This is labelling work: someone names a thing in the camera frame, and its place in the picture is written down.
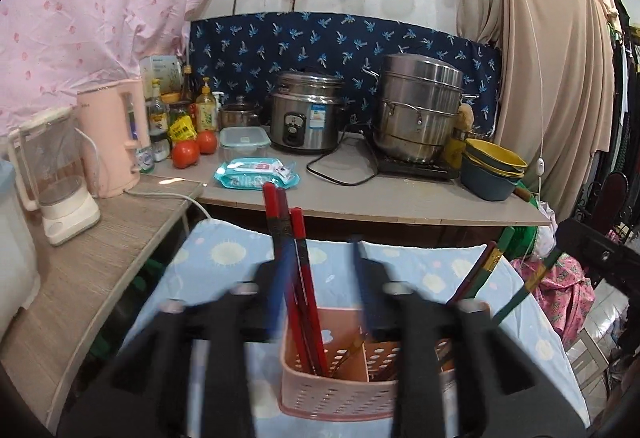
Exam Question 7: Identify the dark red gold-banded chopstick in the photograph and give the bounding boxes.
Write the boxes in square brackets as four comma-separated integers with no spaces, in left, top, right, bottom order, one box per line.
[446,240,499,306]

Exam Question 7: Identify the steel rice cooker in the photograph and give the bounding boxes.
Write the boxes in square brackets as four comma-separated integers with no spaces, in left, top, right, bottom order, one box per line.
[269,70,347,155]

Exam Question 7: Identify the yellow snack packet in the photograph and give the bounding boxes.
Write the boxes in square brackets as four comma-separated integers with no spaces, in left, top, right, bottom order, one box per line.
[167,115,197,145]

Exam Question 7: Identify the white blender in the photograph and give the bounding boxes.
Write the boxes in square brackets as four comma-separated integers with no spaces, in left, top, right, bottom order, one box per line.
[7,106,102,246]

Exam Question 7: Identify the blue yellow bowl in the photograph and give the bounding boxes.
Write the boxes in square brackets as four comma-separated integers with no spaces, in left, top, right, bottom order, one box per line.
[464,138,529,179]
[460,154,523,203]

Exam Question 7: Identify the blue dotted tablecloth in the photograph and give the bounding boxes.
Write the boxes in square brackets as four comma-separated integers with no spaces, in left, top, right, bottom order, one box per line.
[120,218,591,438]

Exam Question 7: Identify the steel steamer pot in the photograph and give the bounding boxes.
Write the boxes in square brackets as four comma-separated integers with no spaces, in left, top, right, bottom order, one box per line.
[364,53,478,164]

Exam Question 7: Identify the pink floral garment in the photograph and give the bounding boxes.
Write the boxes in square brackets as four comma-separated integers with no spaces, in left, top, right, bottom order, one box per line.
[520,253,601,349]

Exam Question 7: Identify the dark sauce bottle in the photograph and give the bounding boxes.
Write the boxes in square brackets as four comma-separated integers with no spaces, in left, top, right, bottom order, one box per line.
[180,65,196,104]

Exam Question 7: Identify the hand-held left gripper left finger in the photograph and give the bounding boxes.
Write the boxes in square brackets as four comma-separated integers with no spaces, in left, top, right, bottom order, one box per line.
[55,238,296,438]

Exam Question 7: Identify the pink electric kettle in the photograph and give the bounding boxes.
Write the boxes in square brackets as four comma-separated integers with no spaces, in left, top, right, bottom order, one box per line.
[76,79,151,199]

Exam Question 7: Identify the dark ornate chair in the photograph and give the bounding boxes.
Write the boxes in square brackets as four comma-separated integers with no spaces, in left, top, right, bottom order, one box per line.
[575,170,633,239]

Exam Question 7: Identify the black induction cooker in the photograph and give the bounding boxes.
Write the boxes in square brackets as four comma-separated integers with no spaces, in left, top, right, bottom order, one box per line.
[375,153,461,181]

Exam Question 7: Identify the blue wet wipes packet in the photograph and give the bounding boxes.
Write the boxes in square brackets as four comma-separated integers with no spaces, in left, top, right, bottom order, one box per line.
[214,157,301,190]

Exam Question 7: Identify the clear labelled bottle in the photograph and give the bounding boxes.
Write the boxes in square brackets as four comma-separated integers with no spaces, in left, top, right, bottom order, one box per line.
[146,80,171,141]

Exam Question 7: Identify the pink perforated utensil basket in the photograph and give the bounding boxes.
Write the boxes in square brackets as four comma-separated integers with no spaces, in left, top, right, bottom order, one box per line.
[279,307,458,423]

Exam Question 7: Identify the green plastic bag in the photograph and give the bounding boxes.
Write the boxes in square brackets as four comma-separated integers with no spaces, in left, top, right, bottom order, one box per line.
[497,195,556,264]

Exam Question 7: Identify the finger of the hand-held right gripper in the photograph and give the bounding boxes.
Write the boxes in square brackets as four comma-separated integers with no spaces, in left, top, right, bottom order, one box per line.
[554,217,608,269]

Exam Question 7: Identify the small steel pot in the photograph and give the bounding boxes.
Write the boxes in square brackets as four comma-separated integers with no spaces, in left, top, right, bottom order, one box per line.
[219,95,263,129]

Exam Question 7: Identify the white power cable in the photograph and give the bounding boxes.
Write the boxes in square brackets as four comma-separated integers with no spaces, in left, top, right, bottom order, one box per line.
[125,180,211,221]

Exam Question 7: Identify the hanging dark clothes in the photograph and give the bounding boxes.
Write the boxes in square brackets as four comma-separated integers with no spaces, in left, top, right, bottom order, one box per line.
[597,0,640,179]

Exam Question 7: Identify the gold flower spoon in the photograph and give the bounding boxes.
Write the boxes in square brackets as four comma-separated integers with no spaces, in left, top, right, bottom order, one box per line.
[327,335,365,376]

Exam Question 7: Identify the yellow oil bottle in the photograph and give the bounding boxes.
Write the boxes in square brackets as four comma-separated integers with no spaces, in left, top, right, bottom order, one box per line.
[195,77,220,133]

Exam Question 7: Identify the green chopstick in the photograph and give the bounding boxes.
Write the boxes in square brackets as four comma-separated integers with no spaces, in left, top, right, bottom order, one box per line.
[491,248,562,325]

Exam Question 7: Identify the white green carton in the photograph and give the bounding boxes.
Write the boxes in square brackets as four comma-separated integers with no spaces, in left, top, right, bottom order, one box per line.
[139,55,182,99]

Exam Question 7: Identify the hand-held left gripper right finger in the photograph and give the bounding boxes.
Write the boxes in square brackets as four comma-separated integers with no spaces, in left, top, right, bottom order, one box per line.
[350,235,586,438]

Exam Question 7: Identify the navy floral cloth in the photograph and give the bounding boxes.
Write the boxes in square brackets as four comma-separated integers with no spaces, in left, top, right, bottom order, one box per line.
[189,10,503,139]

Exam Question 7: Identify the yellow container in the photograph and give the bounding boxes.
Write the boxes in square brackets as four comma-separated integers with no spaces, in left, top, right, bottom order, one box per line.
[444,128,469,169]

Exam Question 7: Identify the black power cord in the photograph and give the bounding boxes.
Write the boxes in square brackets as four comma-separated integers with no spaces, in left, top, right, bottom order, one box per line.
[306,125,383,184]

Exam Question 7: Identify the clear food container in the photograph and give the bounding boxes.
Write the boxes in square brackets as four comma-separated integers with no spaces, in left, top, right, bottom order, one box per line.
[218,125,271,164]

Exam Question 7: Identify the wood grain side counter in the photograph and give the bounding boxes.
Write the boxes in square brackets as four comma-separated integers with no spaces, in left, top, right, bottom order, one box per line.
[0,178,206,429]

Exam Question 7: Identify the white metal chair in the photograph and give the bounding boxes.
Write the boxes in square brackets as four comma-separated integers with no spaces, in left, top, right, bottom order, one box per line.
[565,328,613,381]

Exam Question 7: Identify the beige countertop board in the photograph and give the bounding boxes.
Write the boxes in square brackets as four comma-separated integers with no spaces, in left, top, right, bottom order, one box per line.
[145,133,551,226]

